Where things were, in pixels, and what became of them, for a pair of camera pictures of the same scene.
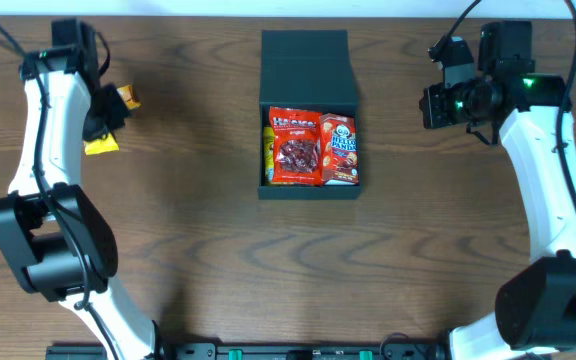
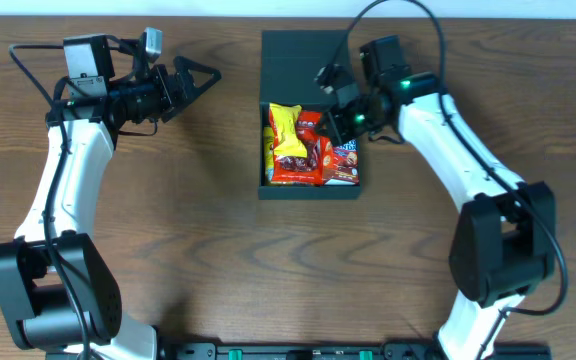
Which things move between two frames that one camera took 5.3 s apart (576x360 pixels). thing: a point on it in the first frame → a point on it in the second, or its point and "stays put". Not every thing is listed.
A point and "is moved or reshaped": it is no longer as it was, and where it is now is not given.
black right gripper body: [452, 106] → [354, 119]
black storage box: [308, 69] stays put
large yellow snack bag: [269, 152] stays put
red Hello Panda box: [339, 150] stays put
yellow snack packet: [104, 145] is moved or reshaped
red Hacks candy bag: [296, 146] stays put
